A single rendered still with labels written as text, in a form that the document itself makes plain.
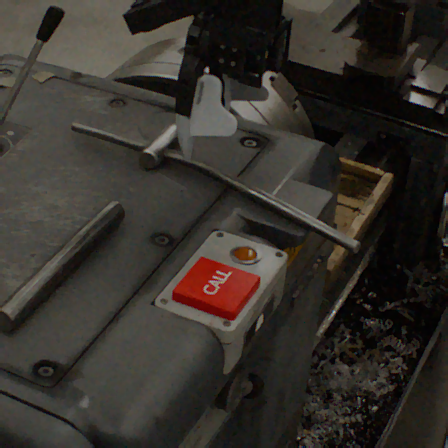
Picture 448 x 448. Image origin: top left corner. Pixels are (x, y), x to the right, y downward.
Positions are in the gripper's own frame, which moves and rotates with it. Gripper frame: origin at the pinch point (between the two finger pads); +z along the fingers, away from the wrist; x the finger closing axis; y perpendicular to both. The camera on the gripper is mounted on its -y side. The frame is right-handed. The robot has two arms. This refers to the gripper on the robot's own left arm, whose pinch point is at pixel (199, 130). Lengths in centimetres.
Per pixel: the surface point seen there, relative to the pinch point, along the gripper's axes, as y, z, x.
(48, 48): -157, 130, 231
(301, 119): 1.0, 12.8, 30.0
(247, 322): 14.0, 5.5, -18.8
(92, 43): -145, 130, 242
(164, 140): -3.6, 2.1, -0.4
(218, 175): 3.4, 3.0, -2.2
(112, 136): -8.9, 2.6, -1.7
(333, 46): -15, 33, 93
